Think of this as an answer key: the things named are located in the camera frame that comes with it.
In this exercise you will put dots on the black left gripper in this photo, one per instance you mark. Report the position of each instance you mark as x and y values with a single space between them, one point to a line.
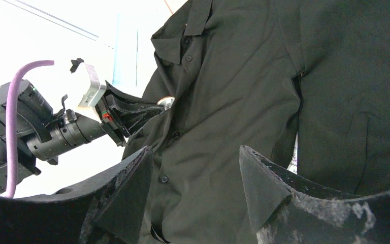
130 113

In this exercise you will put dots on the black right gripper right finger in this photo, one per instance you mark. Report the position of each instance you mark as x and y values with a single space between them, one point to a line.
284 207

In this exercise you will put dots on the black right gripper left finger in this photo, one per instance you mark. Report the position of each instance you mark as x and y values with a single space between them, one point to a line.
105 208

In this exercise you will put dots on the round white brooch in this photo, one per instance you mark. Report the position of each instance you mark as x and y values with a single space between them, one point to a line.
166 102

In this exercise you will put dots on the black shirt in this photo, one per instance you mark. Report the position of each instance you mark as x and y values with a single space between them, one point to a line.
278 76

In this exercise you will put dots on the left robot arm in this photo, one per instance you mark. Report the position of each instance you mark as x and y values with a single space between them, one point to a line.
43 134

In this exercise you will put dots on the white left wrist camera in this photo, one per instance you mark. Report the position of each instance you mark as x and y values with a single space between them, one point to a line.
87 87

